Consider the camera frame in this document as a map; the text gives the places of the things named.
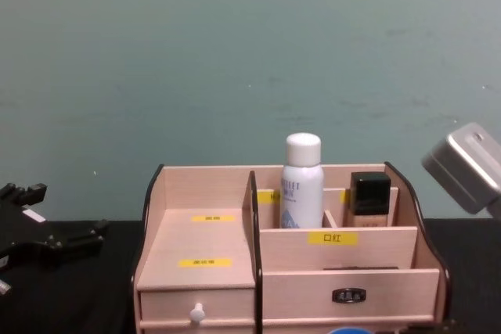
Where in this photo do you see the pale wooden desk organizer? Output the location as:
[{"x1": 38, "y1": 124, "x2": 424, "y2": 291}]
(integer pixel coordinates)
[{"x1": 130, "y1": 160, "x2": 452, "y2": 334}]

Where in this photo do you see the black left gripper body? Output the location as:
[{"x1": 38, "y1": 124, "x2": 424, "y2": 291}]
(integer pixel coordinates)
[{"x1": 0, "y1": 201, "x2": 51, "y2": 269}]

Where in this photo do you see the white spray bottle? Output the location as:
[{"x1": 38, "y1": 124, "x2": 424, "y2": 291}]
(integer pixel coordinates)
[{"x1": 279, "y1": 133, "x2": 325, "y2": 230}]

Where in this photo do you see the foundation bottle with black cap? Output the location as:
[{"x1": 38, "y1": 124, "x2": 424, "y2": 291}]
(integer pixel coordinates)
[{"x1": 343, "y1": 171, "x2": 392, "y2": 228}]

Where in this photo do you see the black table cloth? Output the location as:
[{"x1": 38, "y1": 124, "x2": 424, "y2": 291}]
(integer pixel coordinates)
[{"x1": 0, "y1": 217, "x2": 501, "y2": 334}]

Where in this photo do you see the small wooden drawer white knob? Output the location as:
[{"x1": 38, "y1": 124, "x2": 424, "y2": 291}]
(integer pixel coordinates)
[{"x1": 139, "y1": 288, "x2": 258, "y2": 328}]

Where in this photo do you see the wide wooden drawer metal handle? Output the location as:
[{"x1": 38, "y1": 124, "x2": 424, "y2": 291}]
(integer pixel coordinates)
[{"x1": 261, "y1": 268, "x2": 441, "y2": 321}]

